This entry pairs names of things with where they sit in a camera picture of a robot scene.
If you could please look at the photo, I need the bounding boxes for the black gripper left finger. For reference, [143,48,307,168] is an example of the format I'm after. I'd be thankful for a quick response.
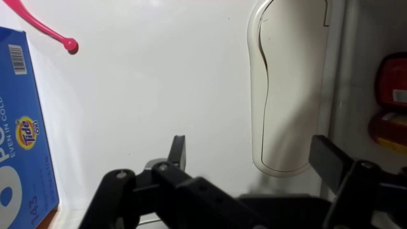
[77,134,259,229]

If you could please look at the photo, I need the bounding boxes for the white sink basin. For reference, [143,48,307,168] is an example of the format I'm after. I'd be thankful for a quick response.
[0,0,353,229]

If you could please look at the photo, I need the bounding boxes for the pink plastic stick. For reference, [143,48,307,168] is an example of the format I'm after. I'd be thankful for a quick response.
[1,0,80,56]

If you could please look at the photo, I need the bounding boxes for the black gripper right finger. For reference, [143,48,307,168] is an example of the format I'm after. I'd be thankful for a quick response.
[307,134,407,229]

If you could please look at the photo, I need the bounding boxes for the blue Tide detergent box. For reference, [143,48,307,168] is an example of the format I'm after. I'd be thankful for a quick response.
[0,25,61,229]

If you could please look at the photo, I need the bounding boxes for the clear bottle yellow cap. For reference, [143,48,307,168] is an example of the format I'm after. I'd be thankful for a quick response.
[373,52,407,112]

